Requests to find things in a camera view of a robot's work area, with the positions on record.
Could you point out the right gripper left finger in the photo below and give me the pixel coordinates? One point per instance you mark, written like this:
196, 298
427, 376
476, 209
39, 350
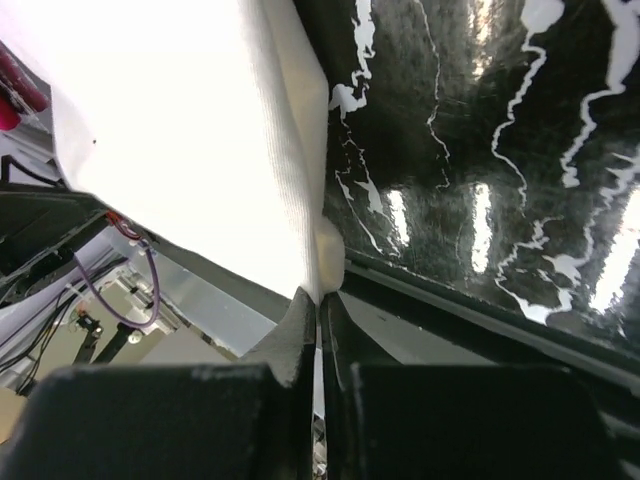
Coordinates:
286, 356

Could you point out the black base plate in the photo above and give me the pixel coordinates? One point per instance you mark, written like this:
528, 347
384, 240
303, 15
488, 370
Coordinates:
41, 229

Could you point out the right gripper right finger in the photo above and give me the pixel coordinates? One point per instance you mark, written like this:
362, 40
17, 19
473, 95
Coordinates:
367, 428

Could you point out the folded pink t-shirt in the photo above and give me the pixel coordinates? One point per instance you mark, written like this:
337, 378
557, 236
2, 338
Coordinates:
20, 96

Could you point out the white printed t-shirt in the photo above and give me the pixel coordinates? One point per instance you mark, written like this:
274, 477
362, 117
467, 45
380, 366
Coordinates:
205, 122

